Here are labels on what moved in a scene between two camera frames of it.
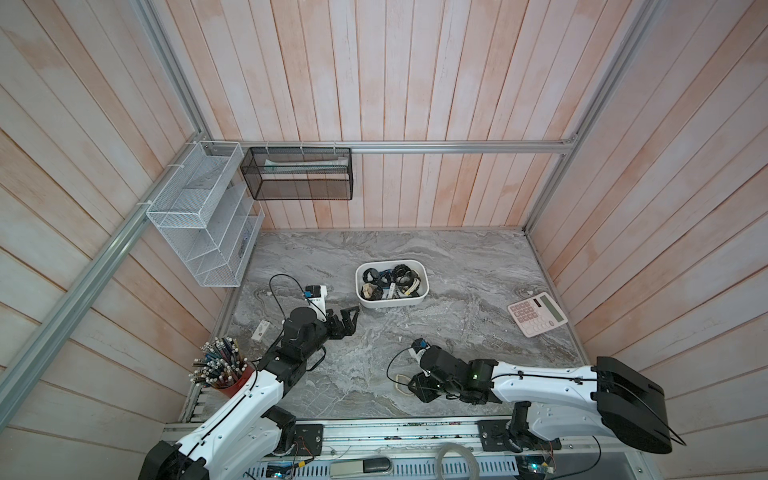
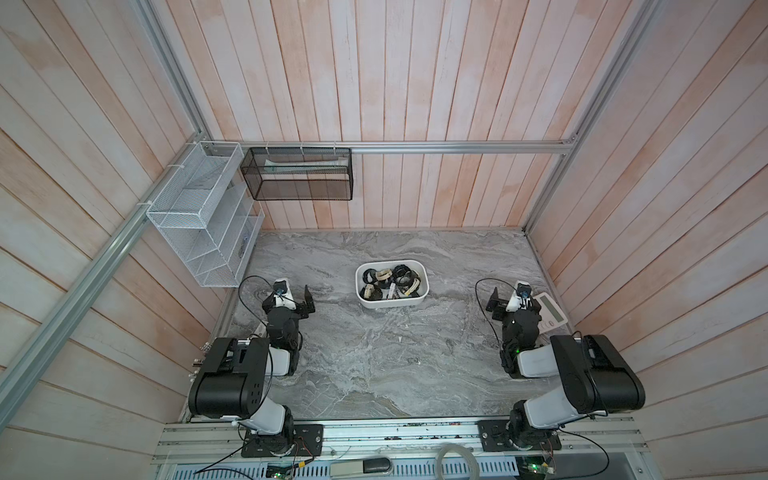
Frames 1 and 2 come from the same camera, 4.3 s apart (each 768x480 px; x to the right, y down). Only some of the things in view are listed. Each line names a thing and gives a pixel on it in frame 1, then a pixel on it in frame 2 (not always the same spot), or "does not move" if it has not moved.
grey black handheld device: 361,467 does not move
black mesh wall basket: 299,173 does not move
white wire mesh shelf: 208,213 does not move
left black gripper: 349,326 → 301,307
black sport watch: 371,291 does not move
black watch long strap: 403,276 does not move
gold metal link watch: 413,287 does not move
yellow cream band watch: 402,384 → 383,274
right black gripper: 419,382 → 501,307
